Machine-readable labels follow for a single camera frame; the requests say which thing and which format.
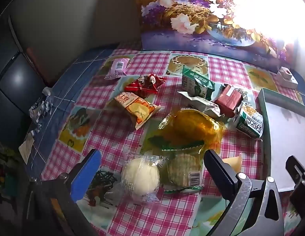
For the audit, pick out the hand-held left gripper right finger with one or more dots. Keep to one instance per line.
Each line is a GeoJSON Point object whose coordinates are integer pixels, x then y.
{"type": "Point", "coordinates": [217, 173]}

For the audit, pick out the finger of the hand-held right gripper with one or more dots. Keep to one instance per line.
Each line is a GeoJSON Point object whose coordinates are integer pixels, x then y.
{"type": "Point", "coordinates": [296, 169]}

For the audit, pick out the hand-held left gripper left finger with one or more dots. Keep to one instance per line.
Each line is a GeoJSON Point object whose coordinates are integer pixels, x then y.
{"type": "Point", "coordinates": [86, 174]}

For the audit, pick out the grey rectangular tray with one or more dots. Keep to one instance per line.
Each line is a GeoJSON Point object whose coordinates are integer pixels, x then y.
{"type": "Point", "coordinates": [285, 137]}

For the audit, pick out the cream orange roll cake packet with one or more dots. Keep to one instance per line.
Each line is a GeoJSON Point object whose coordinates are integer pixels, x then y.
{"type": "Point", "coordinates": [136, 108]}

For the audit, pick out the pink snack packet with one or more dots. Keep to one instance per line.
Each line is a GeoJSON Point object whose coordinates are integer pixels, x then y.
{"type": "Point", "coordinates": [116, 67]}

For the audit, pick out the pale yellow packet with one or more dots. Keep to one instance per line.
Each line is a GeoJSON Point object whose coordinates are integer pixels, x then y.
{"type": "Point", "coordinates": [235, 163]}

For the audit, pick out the green clear cracker packet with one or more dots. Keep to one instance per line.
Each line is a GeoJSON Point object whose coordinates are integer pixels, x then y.
{"type": "Point", "coordinates": [183, 169]}

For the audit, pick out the pink checkered tablecloth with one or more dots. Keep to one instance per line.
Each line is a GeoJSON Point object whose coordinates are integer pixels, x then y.
{"type": "Point", "coordinates": [105, 132]}

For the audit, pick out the yellow transparent bread packet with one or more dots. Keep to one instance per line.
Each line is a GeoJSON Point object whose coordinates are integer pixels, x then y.
{"type": "Point", "coordinates": [191, 127]}

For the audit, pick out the clear packet with white bun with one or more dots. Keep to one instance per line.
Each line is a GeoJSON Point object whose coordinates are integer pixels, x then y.
{"type": "Point", "coordinates": [140, 177]}

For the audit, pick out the white green lettered packet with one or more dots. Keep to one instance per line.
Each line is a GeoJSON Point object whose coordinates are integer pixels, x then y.
{"type": "Point", "coordinates": [251, 120]}

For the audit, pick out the pale paper scrap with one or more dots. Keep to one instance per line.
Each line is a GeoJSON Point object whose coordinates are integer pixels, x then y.
{"type": "Point", "coordinates": [27, 148]}

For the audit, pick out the white patterned snack packet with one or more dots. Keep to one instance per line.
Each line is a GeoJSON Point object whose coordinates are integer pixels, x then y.
{"type": "Point", "coordinates": [204, 104]}

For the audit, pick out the red brown snack packet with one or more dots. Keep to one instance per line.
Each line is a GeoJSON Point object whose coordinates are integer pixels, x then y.
{"type": "Point", "coordinates": [227, 99]}

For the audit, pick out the crumpled blue white plastic bag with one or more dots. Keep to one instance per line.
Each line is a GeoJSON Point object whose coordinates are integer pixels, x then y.
{"type": "Point", "coordinates": [40, 106]}

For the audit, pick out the green white carton packet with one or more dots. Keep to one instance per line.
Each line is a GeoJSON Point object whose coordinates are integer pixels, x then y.
{"type": "Point", "coordinates": [195, 83]}

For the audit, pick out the white power adapter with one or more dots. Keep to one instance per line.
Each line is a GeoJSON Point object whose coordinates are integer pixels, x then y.
{"type": "Point", "coordinates": [286, 76]}

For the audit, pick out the blue plaid cloth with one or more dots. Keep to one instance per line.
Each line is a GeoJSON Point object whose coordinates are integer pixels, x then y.
{"type": "Point", "coordinates": [68, 78]}

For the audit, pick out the dark glossy cabinet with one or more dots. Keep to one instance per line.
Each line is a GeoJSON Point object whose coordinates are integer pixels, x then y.
{"type": "Point", "coordinates": [17, 83]}

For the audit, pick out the floral painting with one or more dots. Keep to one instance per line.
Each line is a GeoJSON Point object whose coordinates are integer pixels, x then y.
{"type": "Point", "coordinates": [216, 17]}

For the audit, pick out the brown wooden frame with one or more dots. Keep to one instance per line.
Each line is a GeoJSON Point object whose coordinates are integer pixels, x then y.
{"type": "Point", "coordinates": [37, 62]}

